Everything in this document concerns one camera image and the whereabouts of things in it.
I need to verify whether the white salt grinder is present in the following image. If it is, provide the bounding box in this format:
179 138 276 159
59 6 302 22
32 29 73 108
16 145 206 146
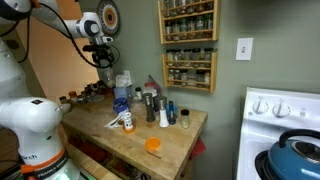
157 95 170 129

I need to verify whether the blue pot black handle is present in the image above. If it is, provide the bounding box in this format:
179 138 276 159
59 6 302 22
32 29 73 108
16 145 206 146
267 128 320 180

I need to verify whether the small white bottle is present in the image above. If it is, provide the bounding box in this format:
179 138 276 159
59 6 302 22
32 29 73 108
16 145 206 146
123 112 134 130

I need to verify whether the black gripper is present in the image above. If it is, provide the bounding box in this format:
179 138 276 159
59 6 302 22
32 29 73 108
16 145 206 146
91 45 115 70

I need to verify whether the white stove knob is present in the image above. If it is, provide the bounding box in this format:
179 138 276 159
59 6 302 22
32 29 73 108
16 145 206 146
272 98 291 119
252 96 270 115

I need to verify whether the wooden butcher block table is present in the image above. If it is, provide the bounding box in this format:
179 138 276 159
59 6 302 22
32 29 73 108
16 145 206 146
58 94 209 180

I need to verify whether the white jar red lid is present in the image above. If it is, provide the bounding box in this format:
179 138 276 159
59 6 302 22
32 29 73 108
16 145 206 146
142 81 160 113

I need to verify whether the blue bottle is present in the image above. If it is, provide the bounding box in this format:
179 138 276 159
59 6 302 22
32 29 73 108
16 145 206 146
166 100 178 126

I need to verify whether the glass spice jar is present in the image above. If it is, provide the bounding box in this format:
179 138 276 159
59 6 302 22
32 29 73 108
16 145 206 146
172 20 181 41
174 49 184 67
179 18 189 40
203 47 214 69
187 16 196 39
182 48 193 68
179 69 189 87
195 14 205 38
167 68 176 86
165 21 173 42
191 47 202 69
203 70 212 89
204 13 214 38
166 49 175 67

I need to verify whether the blue round container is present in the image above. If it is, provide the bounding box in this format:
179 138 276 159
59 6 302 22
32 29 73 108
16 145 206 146
112 97 130 115

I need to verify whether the round decorative wall plate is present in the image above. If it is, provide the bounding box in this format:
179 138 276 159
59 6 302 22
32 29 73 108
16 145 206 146
96 0 121 37

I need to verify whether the wooden spice rack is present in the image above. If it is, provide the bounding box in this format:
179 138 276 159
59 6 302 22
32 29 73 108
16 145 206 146
161 49 218 94
157 0 221 45

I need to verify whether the small white jar black lid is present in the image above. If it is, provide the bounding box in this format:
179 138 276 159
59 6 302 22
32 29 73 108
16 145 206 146
134 86 144 101

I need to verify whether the translucent blue tupperware container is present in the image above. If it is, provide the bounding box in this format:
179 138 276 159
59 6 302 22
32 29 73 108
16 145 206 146
113 85 130 100

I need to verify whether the white crumpled plastic bag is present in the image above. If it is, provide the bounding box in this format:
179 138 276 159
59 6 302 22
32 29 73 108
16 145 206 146
114 69 133 89

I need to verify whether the black round wall fixture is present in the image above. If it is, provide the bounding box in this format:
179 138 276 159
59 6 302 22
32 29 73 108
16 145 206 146
6 39 20 51

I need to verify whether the orange plastic lid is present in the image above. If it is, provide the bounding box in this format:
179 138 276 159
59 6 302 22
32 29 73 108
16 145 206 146
144 136 162 152

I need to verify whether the orange lid under bottle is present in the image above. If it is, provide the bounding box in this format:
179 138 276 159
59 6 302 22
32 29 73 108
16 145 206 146
121 123 137 134

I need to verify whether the white bowl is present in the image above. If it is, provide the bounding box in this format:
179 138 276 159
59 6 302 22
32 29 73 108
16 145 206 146
60 102 72 114

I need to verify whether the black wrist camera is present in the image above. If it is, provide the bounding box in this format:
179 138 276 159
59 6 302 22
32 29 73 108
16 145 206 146
82 44 101 53

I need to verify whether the black stove burner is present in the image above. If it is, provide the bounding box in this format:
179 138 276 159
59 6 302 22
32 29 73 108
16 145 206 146
254 149 278 180

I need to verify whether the tall clear glass jar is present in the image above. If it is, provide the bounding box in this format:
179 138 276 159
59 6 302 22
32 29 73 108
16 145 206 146
102 67 116 89

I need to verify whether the white stove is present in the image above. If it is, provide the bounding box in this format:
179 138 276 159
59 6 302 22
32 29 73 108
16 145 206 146
235 87 320 180

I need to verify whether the spice jar orange lid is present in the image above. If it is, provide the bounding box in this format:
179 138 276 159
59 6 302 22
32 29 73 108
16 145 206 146
68 90 79 103

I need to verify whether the dark pepper grinder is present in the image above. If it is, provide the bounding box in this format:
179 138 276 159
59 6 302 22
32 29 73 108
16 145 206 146
143 92 157 123

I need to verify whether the white light switch plate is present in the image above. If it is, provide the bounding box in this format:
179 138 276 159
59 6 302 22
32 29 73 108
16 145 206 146
235 37 254 62

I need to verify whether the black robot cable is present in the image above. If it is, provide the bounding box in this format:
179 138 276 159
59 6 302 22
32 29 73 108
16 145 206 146
0 2 121 70

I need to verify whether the red cloth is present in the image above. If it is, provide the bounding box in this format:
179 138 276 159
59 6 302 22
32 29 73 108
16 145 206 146
189 137 207 162

